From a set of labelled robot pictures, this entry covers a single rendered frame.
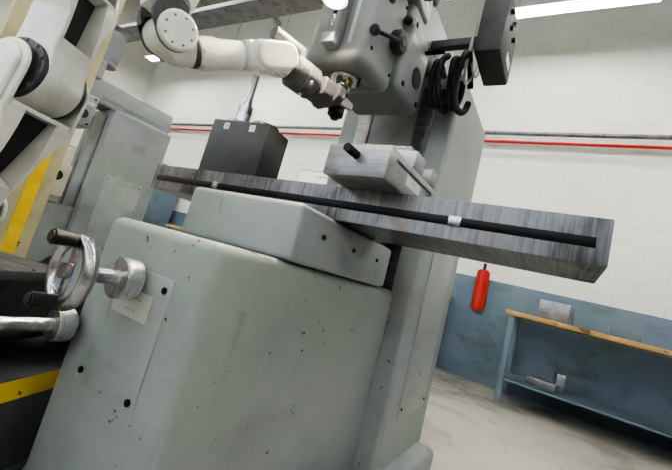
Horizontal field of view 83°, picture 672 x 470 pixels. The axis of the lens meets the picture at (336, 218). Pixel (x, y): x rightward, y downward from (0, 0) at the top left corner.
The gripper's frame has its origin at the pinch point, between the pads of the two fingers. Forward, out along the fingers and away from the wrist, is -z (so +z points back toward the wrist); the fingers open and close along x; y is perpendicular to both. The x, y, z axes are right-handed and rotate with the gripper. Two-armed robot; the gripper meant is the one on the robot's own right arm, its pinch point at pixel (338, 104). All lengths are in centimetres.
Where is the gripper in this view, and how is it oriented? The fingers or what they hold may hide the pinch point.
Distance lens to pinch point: 115.7
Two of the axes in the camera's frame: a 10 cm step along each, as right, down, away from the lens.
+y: -2.6, 9.5, -1.5
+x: -6.9, -0.7, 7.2
